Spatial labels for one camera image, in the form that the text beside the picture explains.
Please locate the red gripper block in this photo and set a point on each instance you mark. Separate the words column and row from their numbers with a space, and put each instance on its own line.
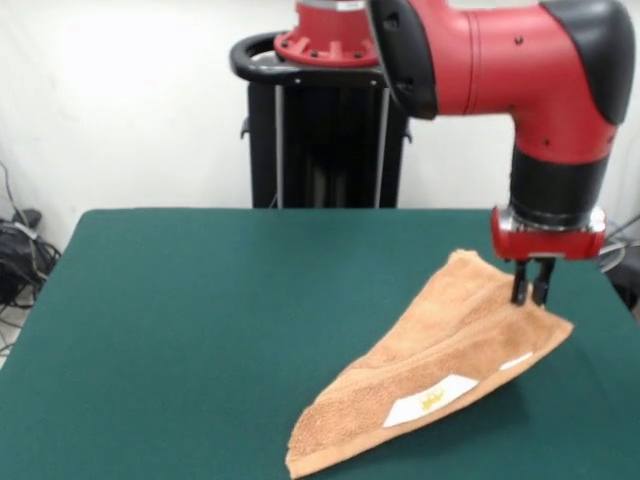
column 545, row 245

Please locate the tan terry towel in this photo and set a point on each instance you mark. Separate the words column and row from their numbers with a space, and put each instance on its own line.
column 425, row 360

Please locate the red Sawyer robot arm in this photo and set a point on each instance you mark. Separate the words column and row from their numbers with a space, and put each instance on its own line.
column 500, row 60

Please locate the dark green table cloth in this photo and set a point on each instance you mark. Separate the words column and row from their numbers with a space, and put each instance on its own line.
column 150, row 300

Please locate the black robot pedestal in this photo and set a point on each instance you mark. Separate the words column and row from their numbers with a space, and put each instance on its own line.
column 320, row 165

